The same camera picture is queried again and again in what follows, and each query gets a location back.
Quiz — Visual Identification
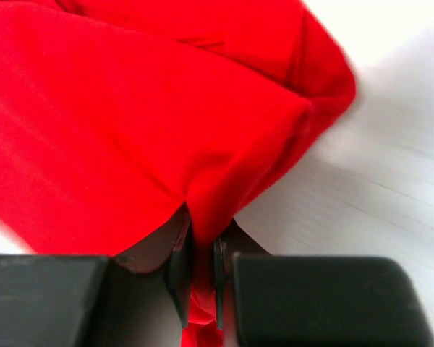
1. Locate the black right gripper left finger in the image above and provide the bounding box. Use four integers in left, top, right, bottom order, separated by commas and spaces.
0, 207, 191, 346

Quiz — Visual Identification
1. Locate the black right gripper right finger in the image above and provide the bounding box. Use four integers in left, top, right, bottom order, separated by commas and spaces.
213, 223, 434, 346

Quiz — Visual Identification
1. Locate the red t shirt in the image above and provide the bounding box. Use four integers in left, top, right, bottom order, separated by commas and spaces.
0, 1, 356, 346

